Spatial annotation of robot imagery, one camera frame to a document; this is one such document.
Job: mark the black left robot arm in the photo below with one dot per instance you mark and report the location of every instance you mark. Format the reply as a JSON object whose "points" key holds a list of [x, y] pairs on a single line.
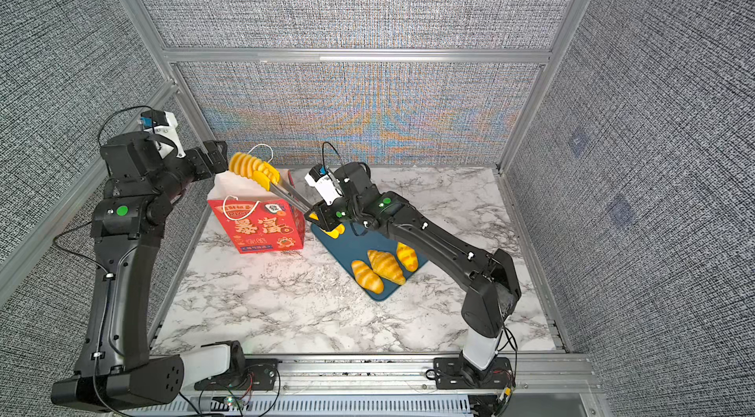
{"points": [[115, 371]]}

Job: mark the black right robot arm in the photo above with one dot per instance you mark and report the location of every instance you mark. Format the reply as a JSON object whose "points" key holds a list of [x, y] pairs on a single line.
{"points": [[489, 280]]}

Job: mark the aluminium front rail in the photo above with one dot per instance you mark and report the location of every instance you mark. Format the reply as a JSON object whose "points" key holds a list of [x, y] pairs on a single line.
{"points": [[528, 384]]}

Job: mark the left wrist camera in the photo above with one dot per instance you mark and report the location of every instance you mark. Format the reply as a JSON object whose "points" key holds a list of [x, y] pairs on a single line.
{"points": [[164, 125]]}

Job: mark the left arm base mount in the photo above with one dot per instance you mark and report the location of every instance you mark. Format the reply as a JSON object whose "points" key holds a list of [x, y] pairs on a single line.
{"points": [[242, 373]]}

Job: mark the golden croissant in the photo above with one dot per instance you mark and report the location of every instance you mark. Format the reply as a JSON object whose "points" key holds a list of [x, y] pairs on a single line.
{"points": [[385, 265]]}

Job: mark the red paper gift bag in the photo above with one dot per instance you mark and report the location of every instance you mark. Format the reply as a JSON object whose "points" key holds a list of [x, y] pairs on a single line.
{"points": [[256, 220]]}

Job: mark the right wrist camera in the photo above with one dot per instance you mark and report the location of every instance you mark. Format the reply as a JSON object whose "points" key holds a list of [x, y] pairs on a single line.
{"points": [[319, 178]]}

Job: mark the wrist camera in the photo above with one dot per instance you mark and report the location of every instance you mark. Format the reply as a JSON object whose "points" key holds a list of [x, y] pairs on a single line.
{"points": [[319, 178], [164, 125]]}

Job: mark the oval striped bread roll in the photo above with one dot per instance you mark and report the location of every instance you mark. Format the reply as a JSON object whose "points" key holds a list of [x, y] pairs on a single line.
{"points": [[407, 257]]}

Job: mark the striped bread roll front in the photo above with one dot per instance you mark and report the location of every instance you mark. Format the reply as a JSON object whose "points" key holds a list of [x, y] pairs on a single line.
{"points": [[367, 278]]}

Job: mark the aluminium enclosure frame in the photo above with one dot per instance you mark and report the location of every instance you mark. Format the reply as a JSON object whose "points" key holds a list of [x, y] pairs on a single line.
{"points": [[436, 95]]}

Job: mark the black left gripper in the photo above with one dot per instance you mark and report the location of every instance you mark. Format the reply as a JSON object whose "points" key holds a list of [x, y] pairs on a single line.
{"points": [[218, 159]]}

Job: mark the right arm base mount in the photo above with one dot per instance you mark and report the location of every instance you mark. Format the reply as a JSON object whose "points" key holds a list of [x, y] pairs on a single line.
{"points": [[458, 373]]}

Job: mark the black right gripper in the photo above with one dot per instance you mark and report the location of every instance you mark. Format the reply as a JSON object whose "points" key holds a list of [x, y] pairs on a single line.
{"points": [[326, 217]]}

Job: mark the long ridged bread loaf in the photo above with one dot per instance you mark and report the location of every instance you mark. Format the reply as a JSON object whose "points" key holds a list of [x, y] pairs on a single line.
{"points": [[250, 167]]}

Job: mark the teal plastic tray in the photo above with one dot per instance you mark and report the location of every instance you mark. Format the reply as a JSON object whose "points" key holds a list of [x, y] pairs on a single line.
{"points": [[349, 247]]}

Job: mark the yellow metal tongs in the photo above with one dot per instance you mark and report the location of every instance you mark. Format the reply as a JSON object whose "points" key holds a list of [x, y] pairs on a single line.
{"points": [[295, 196]]}

